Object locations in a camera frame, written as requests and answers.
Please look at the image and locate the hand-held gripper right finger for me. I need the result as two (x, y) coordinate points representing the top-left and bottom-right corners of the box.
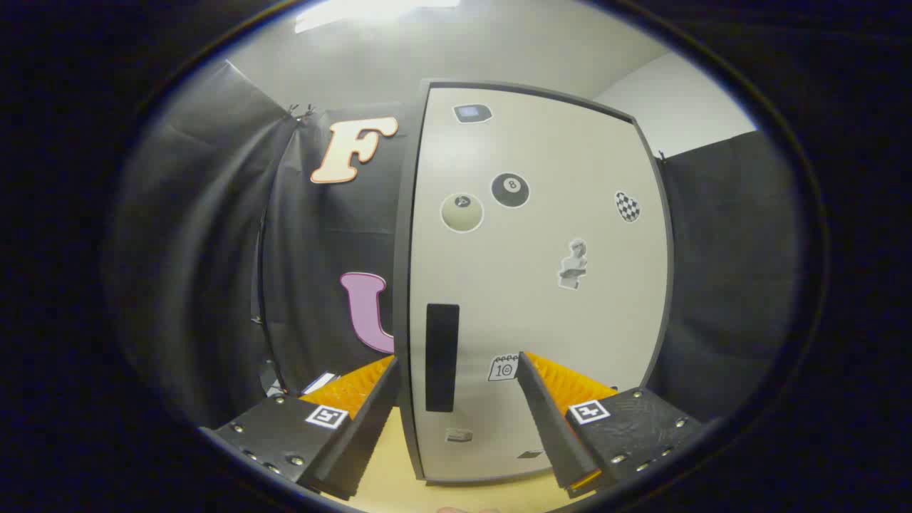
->
(516, 351), (708, 499)

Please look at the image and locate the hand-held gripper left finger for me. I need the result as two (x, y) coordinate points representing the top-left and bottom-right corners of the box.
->
(202, 355), (401, 502)

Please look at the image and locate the black door handle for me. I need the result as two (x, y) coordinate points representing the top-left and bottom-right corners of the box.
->
(425, 304), (460, 413)

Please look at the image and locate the dark grey cabinet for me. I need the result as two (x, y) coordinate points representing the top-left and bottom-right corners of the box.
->
(393, 78), (675, 487)

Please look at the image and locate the black backdrop cloth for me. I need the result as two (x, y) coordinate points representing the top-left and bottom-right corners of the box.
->
(107, 61), (792, 428)

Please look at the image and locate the ceiling light panel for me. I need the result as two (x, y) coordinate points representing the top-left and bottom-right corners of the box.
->
(296, 0), (460, 33)

